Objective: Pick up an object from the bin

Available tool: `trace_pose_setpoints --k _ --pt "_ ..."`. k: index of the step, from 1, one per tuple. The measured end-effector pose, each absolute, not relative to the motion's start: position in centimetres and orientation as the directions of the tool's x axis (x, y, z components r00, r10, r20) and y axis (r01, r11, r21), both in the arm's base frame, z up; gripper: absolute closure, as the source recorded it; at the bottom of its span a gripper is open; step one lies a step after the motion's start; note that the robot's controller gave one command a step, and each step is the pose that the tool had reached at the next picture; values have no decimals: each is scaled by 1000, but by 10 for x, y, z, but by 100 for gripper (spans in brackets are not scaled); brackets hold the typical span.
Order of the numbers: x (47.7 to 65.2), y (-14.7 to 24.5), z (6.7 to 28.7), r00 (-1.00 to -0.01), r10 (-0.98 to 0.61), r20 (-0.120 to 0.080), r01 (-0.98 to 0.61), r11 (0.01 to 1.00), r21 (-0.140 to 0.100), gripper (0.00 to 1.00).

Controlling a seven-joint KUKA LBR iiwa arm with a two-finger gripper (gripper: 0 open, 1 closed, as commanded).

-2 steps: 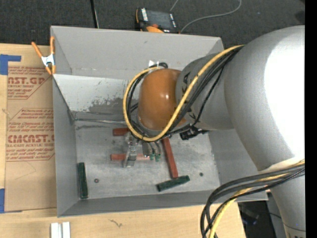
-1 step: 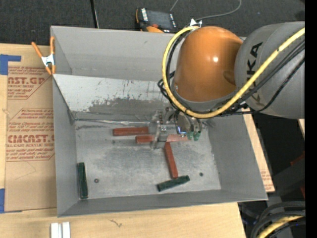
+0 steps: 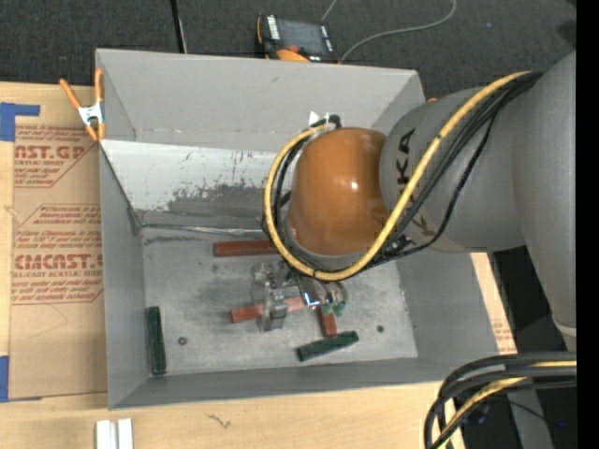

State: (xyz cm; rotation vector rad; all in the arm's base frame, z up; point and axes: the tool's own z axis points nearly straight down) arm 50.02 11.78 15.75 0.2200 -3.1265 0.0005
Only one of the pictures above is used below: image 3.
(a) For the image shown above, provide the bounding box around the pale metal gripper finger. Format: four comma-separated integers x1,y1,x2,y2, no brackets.
251,263,282,300
259,292,289,334

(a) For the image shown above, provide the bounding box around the red-brown flat block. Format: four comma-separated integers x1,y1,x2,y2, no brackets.
212,239,282,258
316,304,339,339
229,296,305,325

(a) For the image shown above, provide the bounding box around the dark green flat block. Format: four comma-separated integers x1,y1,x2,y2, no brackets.
296,329,360,363
145,305,168,376

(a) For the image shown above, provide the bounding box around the grey metal bin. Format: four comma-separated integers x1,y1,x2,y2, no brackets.
95,48,501,411

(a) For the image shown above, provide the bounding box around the brown cardboard board, red print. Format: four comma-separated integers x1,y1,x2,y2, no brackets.
0,80,519,404

